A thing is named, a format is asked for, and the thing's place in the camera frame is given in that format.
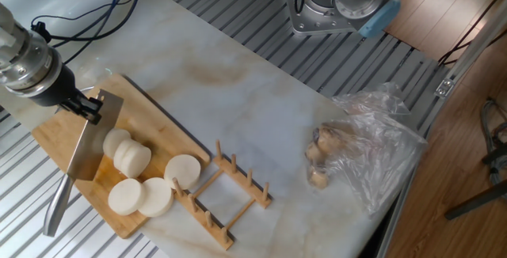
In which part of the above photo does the silver wrist coupling ring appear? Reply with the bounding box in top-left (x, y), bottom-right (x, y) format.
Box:
top-left (0, 32), bottom-right (64, 99)

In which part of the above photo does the aluminium frame rail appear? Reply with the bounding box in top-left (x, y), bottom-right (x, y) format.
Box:
top-left (374, 0), bottom-right (507, 258)

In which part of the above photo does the grey cable bundle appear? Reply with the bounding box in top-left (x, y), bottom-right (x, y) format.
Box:
top-left (478, 97), bottom-right (507, 186)

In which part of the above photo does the wooden peg rack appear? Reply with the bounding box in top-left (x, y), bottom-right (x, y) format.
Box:
top-left (170, 138), bottom-right (273, 251)

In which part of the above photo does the black cable with clip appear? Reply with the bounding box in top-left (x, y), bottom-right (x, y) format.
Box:
top-left (30, 0), bottom-right (138, 49)

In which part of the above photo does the wooden cutting board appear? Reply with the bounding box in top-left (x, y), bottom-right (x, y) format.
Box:
top-left (31, 72), bottom-right (212, 240)

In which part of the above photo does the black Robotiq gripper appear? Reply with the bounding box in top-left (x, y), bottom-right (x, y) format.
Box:
top-left (29, 63), bottom-right (105, 126)

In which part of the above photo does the clear plastic bag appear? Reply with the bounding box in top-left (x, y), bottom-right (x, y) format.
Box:
top-left (307, 82), bottom-right (431, 215)

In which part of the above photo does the steel cleaver knife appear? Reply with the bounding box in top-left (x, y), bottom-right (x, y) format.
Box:
top-left (42, 89), bottom-right (124, 237)

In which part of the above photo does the black stand leg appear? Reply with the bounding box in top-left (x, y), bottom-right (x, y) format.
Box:
top-left (443, 178), bottom-right (507, 222)

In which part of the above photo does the white marble slab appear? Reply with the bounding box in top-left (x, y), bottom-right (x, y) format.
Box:
top-left (0, 0), bottom-right (421, 258)

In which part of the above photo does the black floor cable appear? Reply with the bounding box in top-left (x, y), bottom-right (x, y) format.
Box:
top-left (437, 0), bottom-right (507, 67)

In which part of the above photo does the silver corner bracket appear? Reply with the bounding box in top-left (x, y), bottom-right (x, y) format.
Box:
top-left (434, 78), bottom-right (455, 99)

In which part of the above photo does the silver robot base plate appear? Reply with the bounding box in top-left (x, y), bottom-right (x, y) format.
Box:
top-left (283, 0), bottom-right (360, 36)

